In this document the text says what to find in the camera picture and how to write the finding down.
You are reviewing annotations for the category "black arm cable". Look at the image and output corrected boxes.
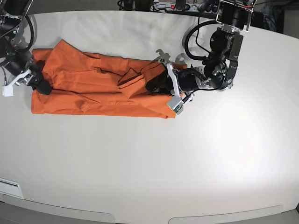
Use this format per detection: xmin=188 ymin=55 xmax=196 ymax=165
xmin=14 ymin=14 xmax=36 ymax=53
xmin=182 ymin=20 xmax=221 ymax=61

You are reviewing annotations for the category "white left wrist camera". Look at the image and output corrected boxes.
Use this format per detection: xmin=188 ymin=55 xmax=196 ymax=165
xmin=167 ymin=96 xmax=184 ymax=115

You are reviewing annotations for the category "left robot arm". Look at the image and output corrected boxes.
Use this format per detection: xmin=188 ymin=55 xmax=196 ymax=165
xmin=146 ymin=0 xmax=256 ymax=102

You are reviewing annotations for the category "white power strip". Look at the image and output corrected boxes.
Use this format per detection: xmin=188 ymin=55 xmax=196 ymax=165
xmin=150 ymin=0 xmax=221 ymax=15

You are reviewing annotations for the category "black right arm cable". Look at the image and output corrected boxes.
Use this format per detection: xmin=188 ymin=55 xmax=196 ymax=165
xmin=14 ymin=14 xmax=36 ymax=53

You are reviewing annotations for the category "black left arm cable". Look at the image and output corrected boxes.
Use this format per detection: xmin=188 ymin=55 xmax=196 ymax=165
xmin=182 ymin=20 xmax=221 ymax=61

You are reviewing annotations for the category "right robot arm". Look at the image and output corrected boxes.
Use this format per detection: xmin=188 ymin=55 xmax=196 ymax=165
xmin=0 ymin=0 xmax=52 ymax=97

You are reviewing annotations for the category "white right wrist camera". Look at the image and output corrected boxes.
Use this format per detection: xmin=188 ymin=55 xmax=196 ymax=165
xmin=2 ymin=85 xmax=14 ymax=97

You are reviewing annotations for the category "white label on table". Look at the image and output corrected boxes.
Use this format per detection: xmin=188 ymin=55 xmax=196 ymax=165
xmin=0 ymin=178 xmax=24 ymax=199

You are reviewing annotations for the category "orange T-shirt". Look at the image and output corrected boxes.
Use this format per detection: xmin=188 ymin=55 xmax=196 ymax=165
xmin=31 ymin=40 xmax=175 ymax=119

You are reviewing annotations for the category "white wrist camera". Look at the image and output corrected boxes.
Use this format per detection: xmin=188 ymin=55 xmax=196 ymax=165
xmin=2 ymin=85 xmax=14 ymax=97
xmin=167 ymin=96 xmax=184 ymax=115

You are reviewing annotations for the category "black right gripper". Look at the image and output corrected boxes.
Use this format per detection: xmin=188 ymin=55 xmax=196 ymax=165
xmin=2 ymin=51 xmax=52 ymax=95

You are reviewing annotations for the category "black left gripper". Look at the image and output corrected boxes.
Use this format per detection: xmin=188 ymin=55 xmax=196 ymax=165
xmin=145 ymin=59 xmax=210 ymax=103

